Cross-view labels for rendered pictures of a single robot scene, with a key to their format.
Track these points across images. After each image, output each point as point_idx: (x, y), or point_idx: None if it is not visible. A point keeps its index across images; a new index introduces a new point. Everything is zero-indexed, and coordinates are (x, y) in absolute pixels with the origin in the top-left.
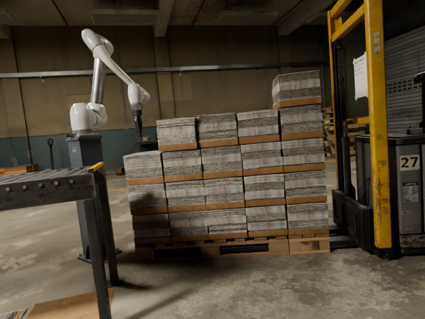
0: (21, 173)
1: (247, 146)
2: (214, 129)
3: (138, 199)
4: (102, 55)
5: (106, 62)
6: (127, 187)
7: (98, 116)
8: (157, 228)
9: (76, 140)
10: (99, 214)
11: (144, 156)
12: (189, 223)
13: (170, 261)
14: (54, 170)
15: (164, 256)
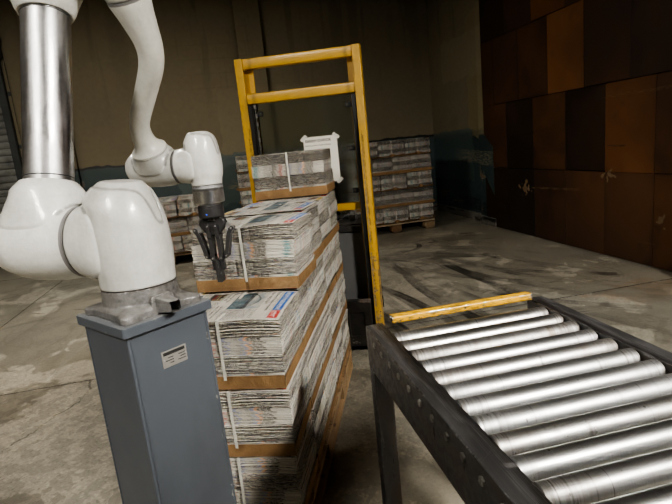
0: (445, 401)
1: (324, 253)
2: (311, 231)
3: (297, 407)
4: (157, 28)
5: (160, 55)
6: (286, 393)
7: None
8: (308, 453)
9: (199, 312)
10: None
11: (291, 304)
12: (320, 411)
13: (322, 503)
14: (427, 359)
15: None
